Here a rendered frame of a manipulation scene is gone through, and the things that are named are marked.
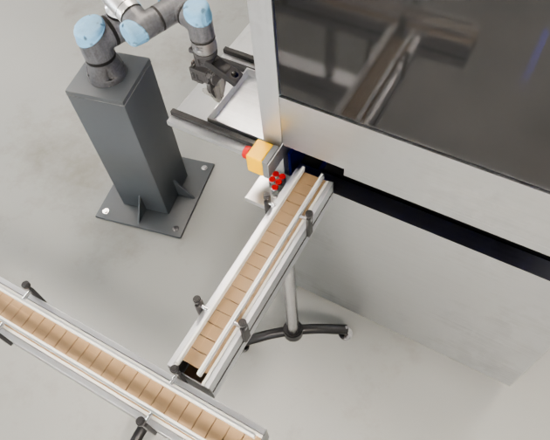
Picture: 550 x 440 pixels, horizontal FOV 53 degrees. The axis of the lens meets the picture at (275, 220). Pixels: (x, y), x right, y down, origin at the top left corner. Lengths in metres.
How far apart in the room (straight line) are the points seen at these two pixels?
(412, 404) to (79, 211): 1.81
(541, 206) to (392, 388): 1.19
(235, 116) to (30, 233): 1.43
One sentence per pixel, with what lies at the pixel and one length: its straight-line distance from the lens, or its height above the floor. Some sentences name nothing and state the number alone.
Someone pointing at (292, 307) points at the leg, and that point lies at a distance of 2.03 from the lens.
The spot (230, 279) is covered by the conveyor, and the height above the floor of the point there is 0.97.
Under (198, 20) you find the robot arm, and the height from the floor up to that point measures 1.29.
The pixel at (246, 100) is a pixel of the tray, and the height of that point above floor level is 0.88.
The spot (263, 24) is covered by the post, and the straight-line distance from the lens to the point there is 1.36.
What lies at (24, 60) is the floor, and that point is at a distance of 3.88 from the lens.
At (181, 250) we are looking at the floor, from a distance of 2.67.
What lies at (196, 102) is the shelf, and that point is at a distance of 1.98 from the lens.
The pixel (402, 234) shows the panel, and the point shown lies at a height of 0.81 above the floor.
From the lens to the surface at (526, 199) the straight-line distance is 1.42.
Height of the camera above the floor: 2.27
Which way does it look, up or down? 58 degrees down
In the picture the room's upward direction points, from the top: 7 degrees counter-clockwise
